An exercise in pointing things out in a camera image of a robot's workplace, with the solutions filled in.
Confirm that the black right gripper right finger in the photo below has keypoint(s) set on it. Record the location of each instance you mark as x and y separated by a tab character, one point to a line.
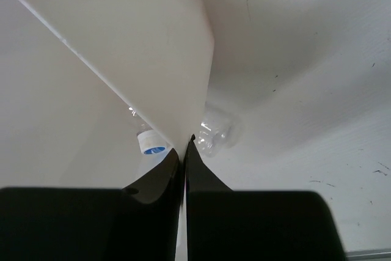
224	224

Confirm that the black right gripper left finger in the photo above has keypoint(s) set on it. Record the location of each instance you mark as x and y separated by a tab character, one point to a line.
137	222

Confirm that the white label plastic bottle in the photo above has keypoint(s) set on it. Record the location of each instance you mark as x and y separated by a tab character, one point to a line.
150	142

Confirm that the clear unlabelled plastic bottle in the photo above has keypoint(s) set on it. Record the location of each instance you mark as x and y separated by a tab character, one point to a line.
219	130

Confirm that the white plastic bin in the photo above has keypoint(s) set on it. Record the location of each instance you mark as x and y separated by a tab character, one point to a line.
70	69

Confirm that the aluminium table rail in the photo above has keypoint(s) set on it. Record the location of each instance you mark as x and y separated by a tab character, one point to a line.
369	255

